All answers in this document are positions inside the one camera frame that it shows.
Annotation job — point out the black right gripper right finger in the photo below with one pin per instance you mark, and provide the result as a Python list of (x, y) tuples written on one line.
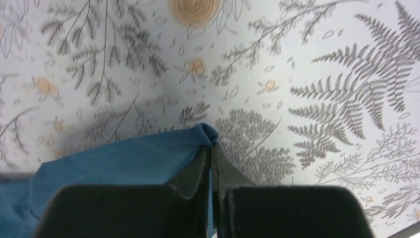
[(224, 175)]

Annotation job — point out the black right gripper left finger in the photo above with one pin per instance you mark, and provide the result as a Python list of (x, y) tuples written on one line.
[(188, 213)]

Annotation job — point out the blue shirt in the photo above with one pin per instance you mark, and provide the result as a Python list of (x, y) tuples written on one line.
[(149, 159)]

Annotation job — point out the floral patterned table mat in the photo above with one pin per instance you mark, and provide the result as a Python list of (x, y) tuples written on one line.
[(323, 92)]

